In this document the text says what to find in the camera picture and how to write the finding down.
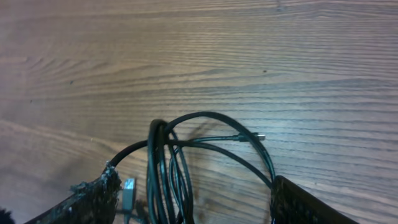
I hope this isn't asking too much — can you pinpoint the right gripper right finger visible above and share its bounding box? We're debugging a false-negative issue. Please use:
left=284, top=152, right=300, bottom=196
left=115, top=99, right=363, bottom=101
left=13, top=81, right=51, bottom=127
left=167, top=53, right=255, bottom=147
left=270, top=175, right=357, bottom=224

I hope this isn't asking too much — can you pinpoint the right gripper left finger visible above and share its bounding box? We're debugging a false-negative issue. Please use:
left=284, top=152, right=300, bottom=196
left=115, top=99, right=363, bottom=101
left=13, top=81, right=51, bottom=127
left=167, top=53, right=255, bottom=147
left=28, top=164, right=121, bottom=224

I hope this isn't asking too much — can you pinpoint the black cable bundle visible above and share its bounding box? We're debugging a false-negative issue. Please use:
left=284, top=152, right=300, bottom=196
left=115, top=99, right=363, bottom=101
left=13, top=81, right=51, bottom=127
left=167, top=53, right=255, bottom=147
left=104, top=111, right=277, bottom=224

